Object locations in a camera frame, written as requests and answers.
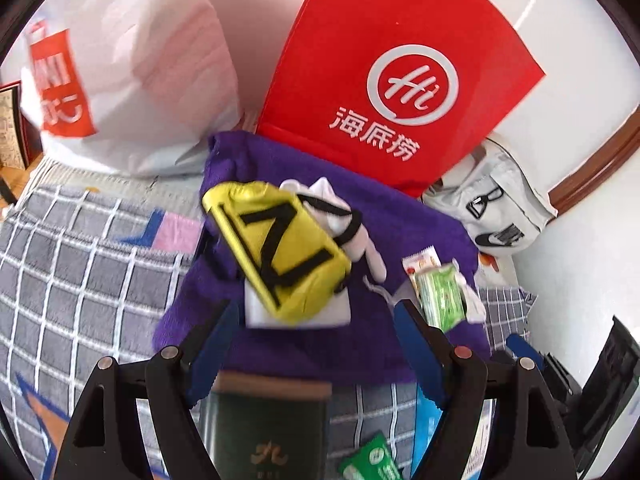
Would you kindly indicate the purple towel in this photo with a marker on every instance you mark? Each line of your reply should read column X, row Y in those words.
column 300, row 355

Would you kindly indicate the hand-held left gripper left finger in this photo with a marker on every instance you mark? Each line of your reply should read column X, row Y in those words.
column 220, row 342

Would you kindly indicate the grey checked star blanket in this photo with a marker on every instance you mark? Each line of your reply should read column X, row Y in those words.
column 75, row 285

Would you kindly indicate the white plastic bag red label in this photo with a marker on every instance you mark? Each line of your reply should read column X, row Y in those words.
column 150, row 60

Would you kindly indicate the green wet wipes pack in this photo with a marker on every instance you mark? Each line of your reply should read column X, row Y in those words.
column 442, row 300

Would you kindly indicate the orange printed packet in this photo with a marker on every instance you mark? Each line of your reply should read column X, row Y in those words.
column 487, row 261

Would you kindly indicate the framed picture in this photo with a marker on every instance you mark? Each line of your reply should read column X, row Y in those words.
column 12, row 130

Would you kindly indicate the brown wooden trim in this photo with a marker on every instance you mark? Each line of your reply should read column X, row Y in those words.
column 600, row 165

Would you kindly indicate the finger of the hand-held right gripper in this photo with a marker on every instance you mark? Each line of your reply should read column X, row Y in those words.
column 522, row 347

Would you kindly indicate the small green packet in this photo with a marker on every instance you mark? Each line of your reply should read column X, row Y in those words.
column 375, row 460

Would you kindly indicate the white sponge block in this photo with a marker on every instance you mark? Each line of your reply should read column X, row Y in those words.
column 255, row 315

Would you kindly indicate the red paper bag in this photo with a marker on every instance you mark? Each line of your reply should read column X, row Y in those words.
column 350, row 35

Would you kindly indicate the white plush toy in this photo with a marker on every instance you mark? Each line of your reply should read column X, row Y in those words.
column 372, row 260

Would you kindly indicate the dark green tin box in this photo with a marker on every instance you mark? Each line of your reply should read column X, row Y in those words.
column 265, row 435

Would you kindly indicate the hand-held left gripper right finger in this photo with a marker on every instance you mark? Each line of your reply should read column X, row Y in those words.
column 415, row 342

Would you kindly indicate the grey sling bag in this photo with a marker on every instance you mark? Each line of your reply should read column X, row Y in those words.
column 500, row 185

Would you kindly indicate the white red snack packet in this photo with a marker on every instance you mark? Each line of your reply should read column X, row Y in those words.
column 422, row 260

